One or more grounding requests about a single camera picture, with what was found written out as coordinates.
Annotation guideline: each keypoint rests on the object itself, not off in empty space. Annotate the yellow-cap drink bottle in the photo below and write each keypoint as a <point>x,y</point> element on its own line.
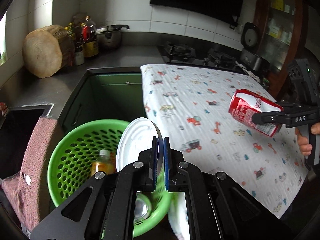
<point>105,162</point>

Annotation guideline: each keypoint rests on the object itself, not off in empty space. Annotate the steel kitchen sink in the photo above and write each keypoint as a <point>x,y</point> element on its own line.
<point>16,130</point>

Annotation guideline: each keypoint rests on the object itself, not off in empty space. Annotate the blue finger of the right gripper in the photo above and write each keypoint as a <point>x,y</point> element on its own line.
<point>275,117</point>

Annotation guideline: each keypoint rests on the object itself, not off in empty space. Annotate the person's right hand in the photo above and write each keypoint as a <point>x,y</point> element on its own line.
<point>303,142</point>

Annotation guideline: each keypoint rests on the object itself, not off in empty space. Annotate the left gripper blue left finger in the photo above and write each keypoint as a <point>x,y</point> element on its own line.
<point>104,206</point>

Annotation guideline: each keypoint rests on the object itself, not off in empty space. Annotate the red Coca-Cola can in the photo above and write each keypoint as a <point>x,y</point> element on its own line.
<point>245,103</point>

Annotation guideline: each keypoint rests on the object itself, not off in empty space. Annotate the yellow-cap oil bottle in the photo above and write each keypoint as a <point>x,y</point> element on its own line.
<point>70,30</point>

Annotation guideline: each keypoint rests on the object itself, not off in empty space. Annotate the blue silver drink can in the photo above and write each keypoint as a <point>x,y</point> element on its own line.
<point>143,207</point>

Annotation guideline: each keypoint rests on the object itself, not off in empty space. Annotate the black gas stove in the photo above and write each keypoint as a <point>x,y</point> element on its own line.
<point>183,55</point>

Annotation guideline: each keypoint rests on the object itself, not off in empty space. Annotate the white patterned table cloth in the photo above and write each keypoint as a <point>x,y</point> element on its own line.
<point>190,106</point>

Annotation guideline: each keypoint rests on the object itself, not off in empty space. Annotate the white plastic cup lid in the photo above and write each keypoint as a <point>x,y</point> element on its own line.
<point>136,138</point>

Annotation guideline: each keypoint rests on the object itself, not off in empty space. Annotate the round wooden chopping block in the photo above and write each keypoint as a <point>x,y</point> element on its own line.
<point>46,50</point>

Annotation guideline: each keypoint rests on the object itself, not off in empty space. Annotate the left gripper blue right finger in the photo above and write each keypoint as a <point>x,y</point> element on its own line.
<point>217,206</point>

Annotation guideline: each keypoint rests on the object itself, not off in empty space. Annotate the small white-label condiment jar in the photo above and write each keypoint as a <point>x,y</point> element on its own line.
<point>79,56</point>

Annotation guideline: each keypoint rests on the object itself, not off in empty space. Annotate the steel pressure cooker pot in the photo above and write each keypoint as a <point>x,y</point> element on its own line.
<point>110,35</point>

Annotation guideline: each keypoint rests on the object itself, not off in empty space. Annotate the pink towel on sink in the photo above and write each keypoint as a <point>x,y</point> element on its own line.
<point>27,191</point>

